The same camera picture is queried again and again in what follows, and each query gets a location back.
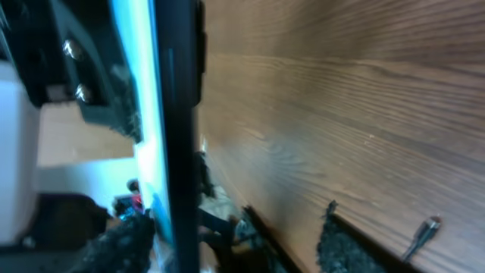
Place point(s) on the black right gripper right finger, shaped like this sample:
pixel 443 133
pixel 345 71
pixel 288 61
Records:
pixel 339 252

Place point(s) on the blue Galaxy smartphone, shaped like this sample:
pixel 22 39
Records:
pixel 164 42

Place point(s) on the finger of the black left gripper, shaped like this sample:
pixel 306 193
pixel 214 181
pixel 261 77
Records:
pixel 97 70

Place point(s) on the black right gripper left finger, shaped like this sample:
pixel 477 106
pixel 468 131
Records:
pixel 124 248

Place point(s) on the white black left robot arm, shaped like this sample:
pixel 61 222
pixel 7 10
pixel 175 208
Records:
pixel 31 217

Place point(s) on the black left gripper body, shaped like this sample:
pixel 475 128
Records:
pixel 31 40

